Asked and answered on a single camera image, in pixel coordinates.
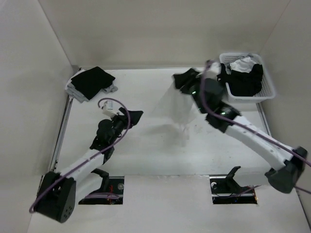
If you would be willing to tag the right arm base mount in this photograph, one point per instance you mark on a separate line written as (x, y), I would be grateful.
(225, 190)

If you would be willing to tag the folded grey tank tops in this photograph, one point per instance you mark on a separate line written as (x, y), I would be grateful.
(80, 97)

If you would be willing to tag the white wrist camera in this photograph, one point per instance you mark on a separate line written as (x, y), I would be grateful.
(107, 109)
(213, 69)

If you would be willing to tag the left metal table rail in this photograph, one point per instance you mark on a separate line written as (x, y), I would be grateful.
(60, 136)

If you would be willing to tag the black tank top hanging out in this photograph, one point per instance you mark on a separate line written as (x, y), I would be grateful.
(223, 77)

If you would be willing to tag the black garments in basket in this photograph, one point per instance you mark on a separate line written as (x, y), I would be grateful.
(243, 84)

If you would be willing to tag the white garment in basket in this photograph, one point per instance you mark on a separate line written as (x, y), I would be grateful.
(244, 65)

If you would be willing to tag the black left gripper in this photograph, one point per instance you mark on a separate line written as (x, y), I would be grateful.
(122, 118)

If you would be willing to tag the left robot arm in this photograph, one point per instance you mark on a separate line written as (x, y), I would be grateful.
(61, 191)

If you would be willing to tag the right metal table rail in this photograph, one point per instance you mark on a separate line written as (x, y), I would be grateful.
(263, 118)

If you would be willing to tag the metal table rail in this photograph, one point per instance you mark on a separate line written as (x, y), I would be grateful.
(60, 136)
(263, 118)

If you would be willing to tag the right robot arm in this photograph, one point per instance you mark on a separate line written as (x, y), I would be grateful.
(287, 164)

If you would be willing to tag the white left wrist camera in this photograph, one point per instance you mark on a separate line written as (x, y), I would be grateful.
(107, 109)

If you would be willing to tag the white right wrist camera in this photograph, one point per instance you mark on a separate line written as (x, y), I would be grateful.
(213, 69)

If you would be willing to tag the white tank top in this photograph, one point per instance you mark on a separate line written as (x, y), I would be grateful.
(174, 110)

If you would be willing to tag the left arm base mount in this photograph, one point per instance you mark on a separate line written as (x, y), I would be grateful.
(110, 191)

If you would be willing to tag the folded black tank top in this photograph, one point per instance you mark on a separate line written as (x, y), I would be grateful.
(90, 82)

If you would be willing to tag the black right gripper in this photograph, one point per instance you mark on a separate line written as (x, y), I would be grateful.
(186, 79)

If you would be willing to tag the white plastic laundry basket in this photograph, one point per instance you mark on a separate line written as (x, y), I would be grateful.
(268, 90)

